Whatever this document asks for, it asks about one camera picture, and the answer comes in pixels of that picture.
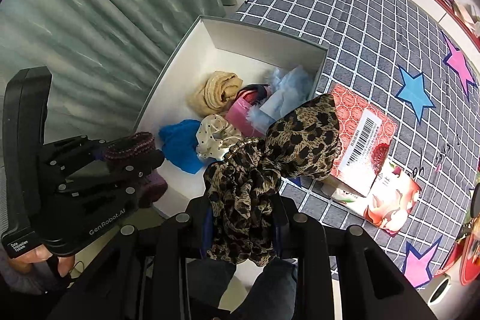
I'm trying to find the beige sock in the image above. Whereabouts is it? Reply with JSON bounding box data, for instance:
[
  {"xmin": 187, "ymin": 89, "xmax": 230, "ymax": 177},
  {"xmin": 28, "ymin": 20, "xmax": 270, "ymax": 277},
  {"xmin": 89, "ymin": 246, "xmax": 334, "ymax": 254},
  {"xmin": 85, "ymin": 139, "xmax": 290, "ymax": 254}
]
[{"xmin": 188, "ymin": 71, "xmax": 243, "ymax": 117}]

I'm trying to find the white floral tissue pack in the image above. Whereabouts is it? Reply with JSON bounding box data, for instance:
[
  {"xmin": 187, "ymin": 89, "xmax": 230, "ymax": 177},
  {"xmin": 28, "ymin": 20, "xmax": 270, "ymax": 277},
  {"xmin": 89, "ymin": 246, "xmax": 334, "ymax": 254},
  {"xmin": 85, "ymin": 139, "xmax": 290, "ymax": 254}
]
[{"xmin": 332, "ymin": 158, "xmax": 421, "ymax": 236}]

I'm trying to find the light blue fluffy cloth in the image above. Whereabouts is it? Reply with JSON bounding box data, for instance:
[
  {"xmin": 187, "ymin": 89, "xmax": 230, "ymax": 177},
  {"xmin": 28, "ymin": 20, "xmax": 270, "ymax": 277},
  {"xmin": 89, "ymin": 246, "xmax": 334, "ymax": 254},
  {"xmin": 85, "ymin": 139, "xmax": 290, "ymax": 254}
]
[{"xmin": 247, "ymin": 66, "xmax": 313, "ymax": 135}]

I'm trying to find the white open storage box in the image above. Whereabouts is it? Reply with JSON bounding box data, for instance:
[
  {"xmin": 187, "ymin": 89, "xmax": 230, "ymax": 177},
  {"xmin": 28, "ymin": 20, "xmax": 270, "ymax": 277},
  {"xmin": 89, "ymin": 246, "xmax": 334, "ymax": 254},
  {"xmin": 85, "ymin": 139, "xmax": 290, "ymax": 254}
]
[{"xmin": 133, "ymin": 14, "xmax": 330, "ymax": 220}]

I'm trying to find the red round tray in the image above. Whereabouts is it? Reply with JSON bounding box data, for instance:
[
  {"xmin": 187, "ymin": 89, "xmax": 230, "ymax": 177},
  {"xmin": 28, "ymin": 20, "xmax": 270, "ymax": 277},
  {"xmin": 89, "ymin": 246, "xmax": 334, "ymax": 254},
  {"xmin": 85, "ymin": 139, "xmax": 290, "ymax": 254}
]
[{"xmin": 434, "ymin": 215, "xmax": 479, "ymax": 286}]

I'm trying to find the small pink sponge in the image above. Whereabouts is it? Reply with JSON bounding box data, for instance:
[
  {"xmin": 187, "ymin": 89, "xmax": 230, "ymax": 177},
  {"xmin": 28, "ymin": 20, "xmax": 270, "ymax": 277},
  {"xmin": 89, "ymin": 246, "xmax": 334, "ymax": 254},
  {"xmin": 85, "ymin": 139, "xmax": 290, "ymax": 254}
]
[{"xmin": 225, "ymin": 97, "xmax": 263, "ymax": 137}]

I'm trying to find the red patterned tissue box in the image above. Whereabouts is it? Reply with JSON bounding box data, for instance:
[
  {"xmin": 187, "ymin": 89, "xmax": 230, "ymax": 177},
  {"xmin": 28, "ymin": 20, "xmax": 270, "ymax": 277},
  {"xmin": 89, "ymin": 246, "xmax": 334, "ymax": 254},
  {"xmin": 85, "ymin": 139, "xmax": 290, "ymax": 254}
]
[{"xmin": 331, "ymin": 84, "xmax": 397, "ymax": 196}]

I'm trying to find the cream polka dot scarf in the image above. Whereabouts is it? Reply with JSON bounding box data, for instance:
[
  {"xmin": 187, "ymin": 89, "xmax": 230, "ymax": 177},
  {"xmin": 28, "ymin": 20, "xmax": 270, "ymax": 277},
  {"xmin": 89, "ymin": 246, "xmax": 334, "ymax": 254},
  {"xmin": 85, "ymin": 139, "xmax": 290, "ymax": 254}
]
[{"xmin": 196, "ymin": 115, "xmax": 243, "ymax": 161}]

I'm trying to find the leopard print scarf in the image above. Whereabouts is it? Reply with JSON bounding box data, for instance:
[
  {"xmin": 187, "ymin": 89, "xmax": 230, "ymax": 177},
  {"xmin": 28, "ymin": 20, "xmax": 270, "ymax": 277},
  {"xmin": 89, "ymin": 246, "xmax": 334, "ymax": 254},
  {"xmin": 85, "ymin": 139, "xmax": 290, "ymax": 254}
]
[{"xmin": 203, "ymin": 93, "xmax": 342, "ymax": 266}]

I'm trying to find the grey checked star mat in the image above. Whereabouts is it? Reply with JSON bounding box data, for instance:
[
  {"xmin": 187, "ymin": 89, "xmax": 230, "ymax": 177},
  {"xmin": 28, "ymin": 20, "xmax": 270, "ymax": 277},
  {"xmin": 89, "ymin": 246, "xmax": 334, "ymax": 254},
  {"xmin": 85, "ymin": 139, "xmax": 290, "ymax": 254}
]
[{"xmin": 234, "ymin": 0, "xmax": 479, "ymax": 272}]

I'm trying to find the green pleated curtain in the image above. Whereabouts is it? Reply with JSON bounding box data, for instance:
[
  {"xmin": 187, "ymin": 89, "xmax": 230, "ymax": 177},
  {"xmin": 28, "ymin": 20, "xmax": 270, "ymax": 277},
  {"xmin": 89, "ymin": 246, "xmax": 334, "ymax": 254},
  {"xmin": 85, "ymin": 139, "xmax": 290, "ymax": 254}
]
[{"xmin": 1, "ymin": 0, "xmax": 238, "ymax": 141}]

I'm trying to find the operator left hand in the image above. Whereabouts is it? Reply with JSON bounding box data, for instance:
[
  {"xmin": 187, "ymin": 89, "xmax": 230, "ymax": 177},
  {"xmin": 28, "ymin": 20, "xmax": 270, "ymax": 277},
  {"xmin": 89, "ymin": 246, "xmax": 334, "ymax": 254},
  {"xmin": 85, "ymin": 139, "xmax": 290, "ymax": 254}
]
[{"xmin": 9, "ymin": 245, "xmax": 75, "ymax": 278}]

